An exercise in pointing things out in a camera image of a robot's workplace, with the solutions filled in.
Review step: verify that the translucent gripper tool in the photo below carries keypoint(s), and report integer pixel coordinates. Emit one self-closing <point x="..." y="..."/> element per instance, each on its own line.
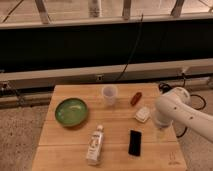
<point x="160" y="134"/>

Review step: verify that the black eraser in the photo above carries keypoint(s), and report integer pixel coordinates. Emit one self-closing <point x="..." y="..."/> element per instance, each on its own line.
<point x="135" y="143"/>

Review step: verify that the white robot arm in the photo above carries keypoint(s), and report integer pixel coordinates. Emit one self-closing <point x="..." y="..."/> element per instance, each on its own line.
<point x="174" y="106"/>

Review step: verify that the white small box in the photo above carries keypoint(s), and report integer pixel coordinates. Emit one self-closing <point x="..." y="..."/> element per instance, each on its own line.
<point x="143" y="114"/>

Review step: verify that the brown oblong object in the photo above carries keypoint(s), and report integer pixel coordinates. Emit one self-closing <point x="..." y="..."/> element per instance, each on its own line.
<point x="135" y="98"/>

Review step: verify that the clear plastic cup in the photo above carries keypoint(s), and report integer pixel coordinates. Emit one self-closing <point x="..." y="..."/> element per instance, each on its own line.
<point x="109" y="93"/>

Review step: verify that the white plastic bottle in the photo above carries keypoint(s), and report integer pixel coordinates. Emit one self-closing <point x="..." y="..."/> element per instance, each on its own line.
<point x="95" y="146"/>

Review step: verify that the green bowl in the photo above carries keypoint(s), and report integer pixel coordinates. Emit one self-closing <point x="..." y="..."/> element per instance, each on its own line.
<point x="71" y="112"/>

